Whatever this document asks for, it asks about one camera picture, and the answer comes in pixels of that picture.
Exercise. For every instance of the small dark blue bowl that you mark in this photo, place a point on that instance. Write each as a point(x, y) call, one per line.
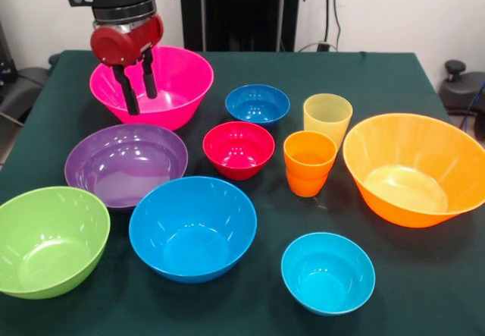
point(257, 106)

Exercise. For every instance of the large pink plastic bowl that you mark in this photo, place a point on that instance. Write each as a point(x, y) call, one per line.
point(182, 82)

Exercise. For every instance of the black pedestal leg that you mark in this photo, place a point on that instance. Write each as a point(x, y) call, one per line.
point(22, 85)
point(460, 89)

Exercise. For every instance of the black equipment box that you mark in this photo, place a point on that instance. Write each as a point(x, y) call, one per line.
point(5, 55)

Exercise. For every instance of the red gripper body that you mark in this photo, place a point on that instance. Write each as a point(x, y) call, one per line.
point(121, 46)

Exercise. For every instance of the small light blue bowl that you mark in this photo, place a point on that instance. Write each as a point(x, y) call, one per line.
point(327, 275)

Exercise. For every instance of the large orange plastic bowl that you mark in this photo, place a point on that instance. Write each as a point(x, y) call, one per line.
point(409, 154)

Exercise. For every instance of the medium blue plastic bowl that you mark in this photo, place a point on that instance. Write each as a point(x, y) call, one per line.
point(193, 230)

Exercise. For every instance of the dark green tablecloth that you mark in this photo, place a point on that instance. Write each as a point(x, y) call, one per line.
point(398, 85)

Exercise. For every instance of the purple plastic bowl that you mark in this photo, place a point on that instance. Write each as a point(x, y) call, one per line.
point(125, 161)

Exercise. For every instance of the small red plastic bowl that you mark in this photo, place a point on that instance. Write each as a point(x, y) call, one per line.
point(238, 154)

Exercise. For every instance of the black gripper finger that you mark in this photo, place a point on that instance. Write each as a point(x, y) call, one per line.
point(127, 89)
point(150, 74)

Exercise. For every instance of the orange plastic cup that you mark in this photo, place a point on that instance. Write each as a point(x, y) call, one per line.
point(308, 157)
point(307, 188)

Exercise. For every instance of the yellow plastic cup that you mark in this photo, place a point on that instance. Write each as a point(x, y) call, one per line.
point(327, 118)

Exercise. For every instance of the green plastic bowl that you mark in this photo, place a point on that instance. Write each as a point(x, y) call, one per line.
point(49, 237)

